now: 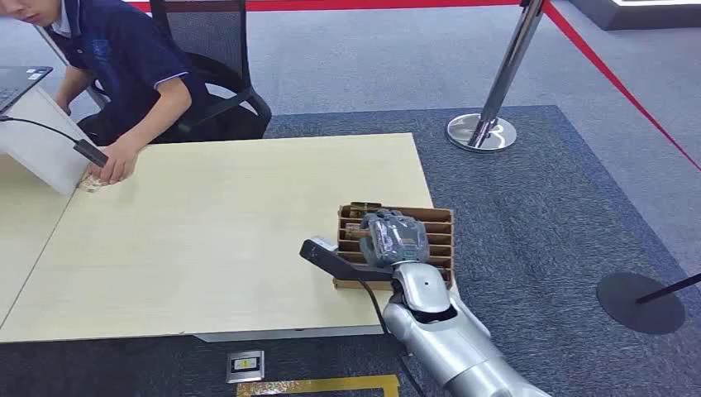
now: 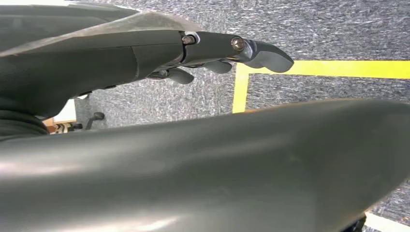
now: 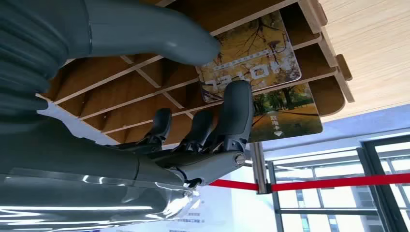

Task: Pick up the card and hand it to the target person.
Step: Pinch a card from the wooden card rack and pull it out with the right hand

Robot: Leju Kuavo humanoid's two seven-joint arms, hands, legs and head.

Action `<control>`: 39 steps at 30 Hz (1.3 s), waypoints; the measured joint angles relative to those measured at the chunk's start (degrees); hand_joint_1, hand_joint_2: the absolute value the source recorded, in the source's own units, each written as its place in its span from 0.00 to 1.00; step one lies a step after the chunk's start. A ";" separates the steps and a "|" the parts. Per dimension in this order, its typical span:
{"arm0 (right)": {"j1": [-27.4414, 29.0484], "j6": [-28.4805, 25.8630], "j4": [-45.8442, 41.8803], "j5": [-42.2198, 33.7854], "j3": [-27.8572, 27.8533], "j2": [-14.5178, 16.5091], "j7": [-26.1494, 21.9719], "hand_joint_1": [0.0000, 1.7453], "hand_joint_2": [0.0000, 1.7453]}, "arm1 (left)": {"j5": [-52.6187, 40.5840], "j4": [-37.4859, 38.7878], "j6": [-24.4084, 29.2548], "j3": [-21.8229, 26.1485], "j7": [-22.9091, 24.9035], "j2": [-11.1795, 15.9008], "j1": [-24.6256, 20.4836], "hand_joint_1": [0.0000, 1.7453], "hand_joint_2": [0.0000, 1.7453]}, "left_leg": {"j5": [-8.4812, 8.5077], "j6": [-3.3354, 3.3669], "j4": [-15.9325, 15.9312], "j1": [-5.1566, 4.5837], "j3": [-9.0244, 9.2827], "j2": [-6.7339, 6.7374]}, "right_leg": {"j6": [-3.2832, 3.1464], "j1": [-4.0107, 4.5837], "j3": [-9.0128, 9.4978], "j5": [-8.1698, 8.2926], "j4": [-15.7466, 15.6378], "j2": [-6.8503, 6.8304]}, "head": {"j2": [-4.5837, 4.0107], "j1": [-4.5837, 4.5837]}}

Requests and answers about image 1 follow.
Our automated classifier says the brown cardboard card holder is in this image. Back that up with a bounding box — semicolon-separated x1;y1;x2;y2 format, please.
332;203;455;291

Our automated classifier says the person's left hand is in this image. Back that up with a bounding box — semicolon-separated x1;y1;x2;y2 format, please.
86;139;145;185

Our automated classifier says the gold patterned card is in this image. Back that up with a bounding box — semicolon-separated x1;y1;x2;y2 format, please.
78;174;111;194

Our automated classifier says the black camera bracket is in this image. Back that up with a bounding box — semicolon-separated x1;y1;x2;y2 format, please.
298;238;395;283

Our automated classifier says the black mesh office chair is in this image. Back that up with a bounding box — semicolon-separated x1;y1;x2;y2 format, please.
149;0;274;142

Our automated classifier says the dark grey platform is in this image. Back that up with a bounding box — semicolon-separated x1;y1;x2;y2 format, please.
566;0;701;31

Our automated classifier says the grey metal table frame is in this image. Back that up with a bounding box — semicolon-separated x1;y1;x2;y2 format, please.
194;325;384;344

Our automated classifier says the black laptop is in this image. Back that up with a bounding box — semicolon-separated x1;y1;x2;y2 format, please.
0;66;55;115

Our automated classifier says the white box stand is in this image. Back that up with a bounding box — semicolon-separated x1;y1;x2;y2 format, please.
0;86;94;195

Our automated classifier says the person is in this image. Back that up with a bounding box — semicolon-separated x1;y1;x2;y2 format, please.
0;0;212;185

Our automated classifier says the black cable with adapter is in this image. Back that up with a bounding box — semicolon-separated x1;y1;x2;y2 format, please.
0;115;109;169

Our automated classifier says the yellow floor tape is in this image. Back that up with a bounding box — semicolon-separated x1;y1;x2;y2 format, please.
236;375;401;397

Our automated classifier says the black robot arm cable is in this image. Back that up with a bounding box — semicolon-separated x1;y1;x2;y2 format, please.
356;279;426;397

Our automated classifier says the red barrier belt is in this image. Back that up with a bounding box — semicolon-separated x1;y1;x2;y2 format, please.
126;0;522;13
541;0;701;172

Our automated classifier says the chrome stanchion post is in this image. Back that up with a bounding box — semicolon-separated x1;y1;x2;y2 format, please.
446;0;546;153

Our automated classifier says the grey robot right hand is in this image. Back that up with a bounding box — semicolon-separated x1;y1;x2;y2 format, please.
358;209;432;270

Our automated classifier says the silver floor socket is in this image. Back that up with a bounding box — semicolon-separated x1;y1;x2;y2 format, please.
225;350;265;385

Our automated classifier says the black stanchion with round base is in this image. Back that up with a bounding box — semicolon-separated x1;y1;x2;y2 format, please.
595;270;701;336

